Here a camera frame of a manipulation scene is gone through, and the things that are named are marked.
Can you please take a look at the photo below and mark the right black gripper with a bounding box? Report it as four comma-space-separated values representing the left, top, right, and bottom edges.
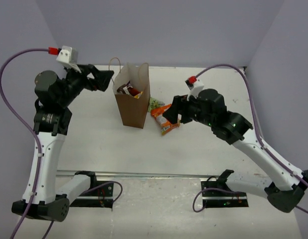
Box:
162, 92, 214, 127

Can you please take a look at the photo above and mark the orange Reese's packet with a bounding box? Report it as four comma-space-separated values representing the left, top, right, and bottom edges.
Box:
151, 104, 180, 135

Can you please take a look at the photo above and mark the green candy packet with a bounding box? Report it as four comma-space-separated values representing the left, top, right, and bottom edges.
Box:
148, 97, 165, 113

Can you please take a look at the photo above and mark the red Doritos chip bag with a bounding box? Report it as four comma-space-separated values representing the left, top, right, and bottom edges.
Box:
127, 86, 140, 97

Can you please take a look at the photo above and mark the brown paper bag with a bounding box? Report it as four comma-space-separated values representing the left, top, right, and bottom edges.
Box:
113, 63, 151, 128

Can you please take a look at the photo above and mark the brown M&M's packet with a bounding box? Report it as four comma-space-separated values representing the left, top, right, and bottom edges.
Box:
117, 85, 130, 95

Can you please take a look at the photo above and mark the yellow M&M's packet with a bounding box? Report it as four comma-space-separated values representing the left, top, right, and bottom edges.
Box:
134, 92, 143, 99

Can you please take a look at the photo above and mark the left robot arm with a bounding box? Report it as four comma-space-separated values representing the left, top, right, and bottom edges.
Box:
11, 64, 114, 222

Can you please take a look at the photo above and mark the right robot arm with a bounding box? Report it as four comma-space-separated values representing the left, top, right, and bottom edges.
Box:
163, 89, 308, 213

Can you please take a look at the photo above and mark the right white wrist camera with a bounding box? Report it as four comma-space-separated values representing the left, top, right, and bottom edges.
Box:
185, 76, 204, 101

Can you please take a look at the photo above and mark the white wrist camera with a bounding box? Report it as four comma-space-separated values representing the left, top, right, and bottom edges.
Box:
185, 76, 204, 101
56, 46, 82, 73

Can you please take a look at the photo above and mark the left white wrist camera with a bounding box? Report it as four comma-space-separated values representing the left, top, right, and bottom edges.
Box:
56, 46, 82, 73

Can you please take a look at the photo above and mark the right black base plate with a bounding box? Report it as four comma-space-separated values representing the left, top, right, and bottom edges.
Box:
201, 177, 249, 208

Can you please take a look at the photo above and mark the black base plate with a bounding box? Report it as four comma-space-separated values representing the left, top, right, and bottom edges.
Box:
201, 177, 249, 208
70, 183, 114, 209

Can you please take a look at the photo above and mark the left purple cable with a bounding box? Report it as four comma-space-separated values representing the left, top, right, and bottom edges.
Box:
0, 48, 124, 239

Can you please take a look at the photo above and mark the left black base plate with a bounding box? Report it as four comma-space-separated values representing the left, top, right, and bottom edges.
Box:
70, 183, 114, 209

